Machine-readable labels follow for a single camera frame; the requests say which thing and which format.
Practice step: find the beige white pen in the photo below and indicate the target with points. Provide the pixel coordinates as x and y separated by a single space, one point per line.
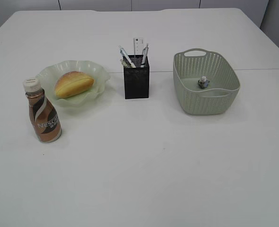
125 64

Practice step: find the blue paper ball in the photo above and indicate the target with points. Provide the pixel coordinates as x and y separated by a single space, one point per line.
203 82

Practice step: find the silver grey pen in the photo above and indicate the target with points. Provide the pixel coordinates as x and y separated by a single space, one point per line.
145 52

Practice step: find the clear plastic ruler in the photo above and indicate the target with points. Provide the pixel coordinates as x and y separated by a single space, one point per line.
138 45

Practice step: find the pale green glass plate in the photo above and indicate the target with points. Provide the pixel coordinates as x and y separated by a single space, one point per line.
49 76

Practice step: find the grey green plastic basket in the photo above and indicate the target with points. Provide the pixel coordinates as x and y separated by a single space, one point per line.
223 87

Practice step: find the yellow bread roll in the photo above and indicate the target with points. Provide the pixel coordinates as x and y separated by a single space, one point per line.
73 83

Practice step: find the black mesh pen holder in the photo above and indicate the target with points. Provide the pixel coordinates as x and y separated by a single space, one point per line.
136 80

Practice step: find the light blue pen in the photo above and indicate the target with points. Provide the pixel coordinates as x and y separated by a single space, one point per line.
124 54

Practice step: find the brown coffee bottle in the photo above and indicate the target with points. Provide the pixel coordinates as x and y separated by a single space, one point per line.
42 114

